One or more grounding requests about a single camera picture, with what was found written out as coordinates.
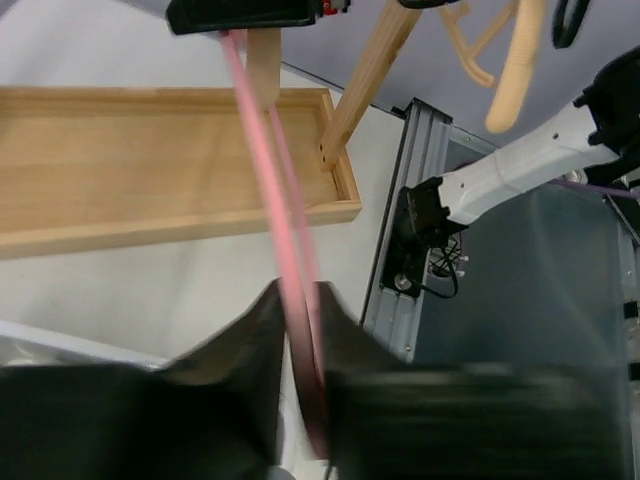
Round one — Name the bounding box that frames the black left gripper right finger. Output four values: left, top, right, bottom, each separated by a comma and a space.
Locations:
317, 282, 405, 385

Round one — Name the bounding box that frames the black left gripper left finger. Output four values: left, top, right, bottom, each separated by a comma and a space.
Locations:
159, 281, 284, 395

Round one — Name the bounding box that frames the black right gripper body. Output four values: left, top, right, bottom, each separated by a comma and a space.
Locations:
165, 0, 350, 35

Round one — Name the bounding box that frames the pink plastic hanger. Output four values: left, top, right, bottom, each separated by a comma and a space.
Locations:
221, 31, 329, 459

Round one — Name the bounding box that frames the wooden hanger of white skirt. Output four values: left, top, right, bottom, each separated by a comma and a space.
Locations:
437, 0, 549, 134

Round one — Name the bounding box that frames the wooden hanger of dark skirt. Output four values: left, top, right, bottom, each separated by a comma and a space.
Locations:
246, 28, 282, 109

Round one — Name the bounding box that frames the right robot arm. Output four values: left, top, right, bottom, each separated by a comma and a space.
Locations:
165, 1, 639, 247

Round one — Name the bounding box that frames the wooden clothes rack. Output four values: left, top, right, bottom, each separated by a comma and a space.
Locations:
0, 0, 426, 261

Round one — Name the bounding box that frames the white plastic basket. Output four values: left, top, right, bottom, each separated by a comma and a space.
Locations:
1, 321, 167, 370

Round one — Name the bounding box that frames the aluminium mounting rail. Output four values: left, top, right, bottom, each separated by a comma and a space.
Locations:
361, 97, 639, 360

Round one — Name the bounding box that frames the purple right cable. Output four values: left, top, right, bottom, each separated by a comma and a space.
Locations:
549, 177, 640, 199

